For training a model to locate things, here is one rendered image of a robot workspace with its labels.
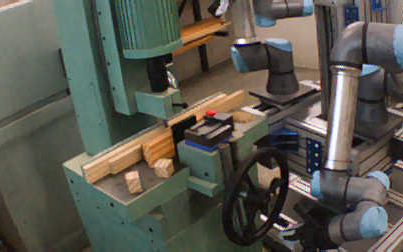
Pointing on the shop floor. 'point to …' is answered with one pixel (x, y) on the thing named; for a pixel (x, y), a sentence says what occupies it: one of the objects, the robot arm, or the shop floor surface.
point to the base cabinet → (104, 228)
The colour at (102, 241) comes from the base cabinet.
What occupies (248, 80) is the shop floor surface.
